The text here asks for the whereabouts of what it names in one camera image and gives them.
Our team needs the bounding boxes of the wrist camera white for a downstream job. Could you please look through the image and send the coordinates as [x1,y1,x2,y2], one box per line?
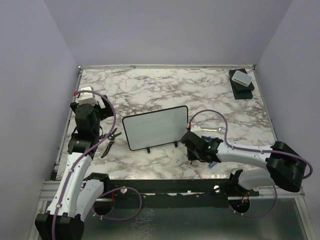
[77,92,98,106]
[188,125,202,134]

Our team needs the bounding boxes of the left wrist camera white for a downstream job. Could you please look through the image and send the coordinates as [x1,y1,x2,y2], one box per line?
[77,92,98,106]

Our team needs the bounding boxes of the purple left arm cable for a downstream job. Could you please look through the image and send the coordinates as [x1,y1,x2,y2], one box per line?
[51,90,117,240]

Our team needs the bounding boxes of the white small box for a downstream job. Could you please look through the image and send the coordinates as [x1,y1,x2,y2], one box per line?
[231,70,253,87]

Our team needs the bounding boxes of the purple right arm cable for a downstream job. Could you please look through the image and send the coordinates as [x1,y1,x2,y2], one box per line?
[188,109,314,180]

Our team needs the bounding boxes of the blue handled pliers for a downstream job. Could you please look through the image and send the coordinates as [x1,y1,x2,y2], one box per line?
[201,135,212,141]

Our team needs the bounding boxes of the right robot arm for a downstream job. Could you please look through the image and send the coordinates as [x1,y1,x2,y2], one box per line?
[180,131,307,196]

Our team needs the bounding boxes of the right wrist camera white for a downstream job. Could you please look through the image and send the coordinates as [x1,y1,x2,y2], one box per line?
[188,125,202,134]

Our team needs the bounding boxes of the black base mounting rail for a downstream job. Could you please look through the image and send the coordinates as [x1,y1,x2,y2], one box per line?
[49,172,261,210]

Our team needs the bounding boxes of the black flat box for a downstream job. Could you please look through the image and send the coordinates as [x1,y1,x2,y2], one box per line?
[228,68,255,100]

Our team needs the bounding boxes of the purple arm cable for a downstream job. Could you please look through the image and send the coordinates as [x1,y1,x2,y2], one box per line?
[51,90,117,240]
[188,109,314,180]

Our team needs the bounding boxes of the small black-framed whiteboard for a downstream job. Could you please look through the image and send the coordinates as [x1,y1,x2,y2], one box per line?
[122,105,189,153]

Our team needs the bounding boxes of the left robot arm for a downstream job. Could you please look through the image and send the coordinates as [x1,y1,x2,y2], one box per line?
[35,95,116,240]

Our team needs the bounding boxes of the silver combination wrench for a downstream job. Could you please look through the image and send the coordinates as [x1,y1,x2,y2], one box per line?
[200,126,226,135]

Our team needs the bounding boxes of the black wire stripper pliers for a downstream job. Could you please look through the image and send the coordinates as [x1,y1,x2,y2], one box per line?
[101,127,122,158]

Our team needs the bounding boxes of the blue red screwdriver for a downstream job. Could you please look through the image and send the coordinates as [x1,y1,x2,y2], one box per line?
[208,162,217,169]

